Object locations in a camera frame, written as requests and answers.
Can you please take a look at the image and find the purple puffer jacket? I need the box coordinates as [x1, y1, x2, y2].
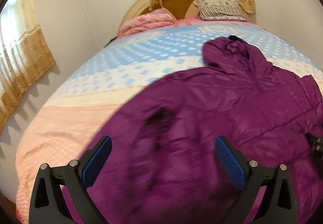
[61, 36, 323, 224]

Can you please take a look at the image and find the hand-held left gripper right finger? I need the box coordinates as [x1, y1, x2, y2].
[214, 135, 299, 224]

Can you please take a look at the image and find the patterned pastel bedspread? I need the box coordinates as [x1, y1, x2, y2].
[15, 18, 323, 224]

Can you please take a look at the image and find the cream wooden headboard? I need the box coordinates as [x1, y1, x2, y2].
[121, 0, 228, 27]

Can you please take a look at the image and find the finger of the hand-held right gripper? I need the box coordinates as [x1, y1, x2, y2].
[305, 133, 323, 161]

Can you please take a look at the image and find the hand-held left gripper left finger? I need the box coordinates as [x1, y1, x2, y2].
[29, 135, 113, 224]

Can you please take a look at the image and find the folded pink quilt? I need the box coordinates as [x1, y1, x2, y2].
[119, 8, 177, 37]

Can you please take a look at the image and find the striped pillow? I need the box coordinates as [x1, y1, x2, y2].
[194, 0, 246, 21]

